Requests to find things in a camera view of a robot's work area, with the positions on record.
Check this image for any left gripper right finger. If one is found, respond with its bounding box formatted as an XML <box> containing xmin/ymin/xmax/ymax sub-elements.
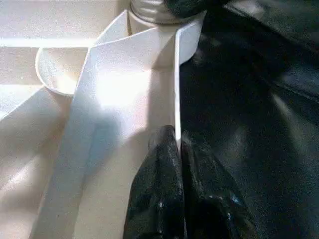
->
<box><xmin>181</xmin><ymin>137</ymin><xmax>258</xmax><ymax>239</ymax></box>

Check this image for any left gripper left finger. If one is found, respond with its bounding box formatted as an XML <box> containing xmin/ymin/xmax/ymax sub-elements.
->
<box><xmin>123</xmin><ymin>124</ymin><xmax>186</xmax><ymax>239</ymax></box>

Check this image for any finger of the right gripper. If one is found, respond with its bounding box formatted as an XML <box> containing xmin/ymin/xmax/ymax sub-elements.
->
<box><xmin>161</xmin><ymin>0</ymin><xmax>208</xmax><ymax>20</ymax></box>

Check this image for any white plastic table leg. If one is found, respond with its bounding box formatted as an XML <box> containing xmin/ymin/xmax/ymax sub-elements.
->
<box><xmin>127</xmin><ymin>0</ymin><xmax>193</xmax><ymax>26</ymax></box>

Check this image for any white plastic table top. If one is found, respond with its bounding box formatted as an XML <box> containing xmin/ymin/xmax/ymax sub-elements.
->
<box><xmin>0</xmin><ymin>0</ymin><xmax>208</xmax><ymax>239</ymax></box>

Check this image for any black mat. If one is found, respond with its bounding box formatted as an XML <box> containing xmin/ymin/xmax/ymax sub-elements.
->
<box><xmin>178</xmin><ymin>0</ymin><xmax>319</xmax><ymax>239</ymax></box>

